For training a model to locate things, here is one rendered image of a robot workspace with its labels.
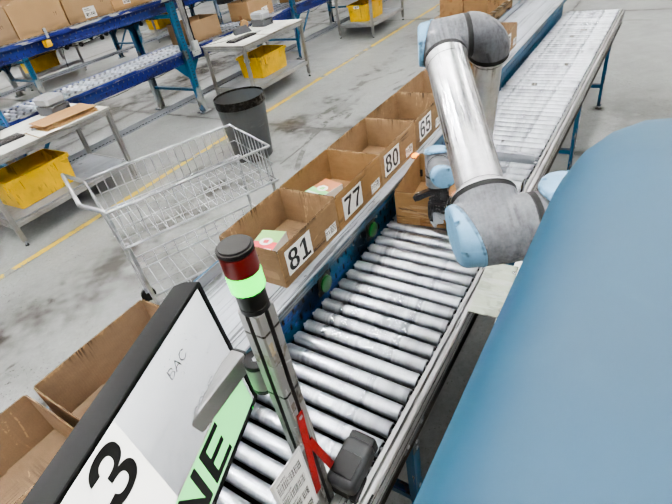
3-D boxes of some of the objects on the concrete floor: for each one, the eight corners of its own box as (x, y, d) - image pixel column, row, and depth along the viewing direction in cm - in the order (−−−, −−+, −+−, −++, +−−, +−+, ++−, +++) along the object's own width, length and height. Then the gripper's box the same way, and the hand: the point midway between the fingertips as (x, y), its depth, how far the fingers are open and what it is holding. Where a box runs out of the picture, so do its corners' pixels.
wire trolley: (266, 238, 366) (228, 110, 306) (304, 269, 327) (269, 129, 266) (133, 305, 324) (58, 172, 263) (158, 350, 285) (77, 206, 224)
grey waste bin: (287, 146, 503) (273, 87, 466) (256, 168, 472) (238, 106, 435) (253, 141, 530) (237, 85, 492) (221, 161, 499) (202, 102, 461)
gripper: (444, 191, 191) (445, 235, 203) (452, 181, 197) (452, 224, 208) (424, 188, 195) (426, 231, 207) (433, 179, 201) (434, 221, 213)
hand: (433, 224), depth 208 cm, fingers closed
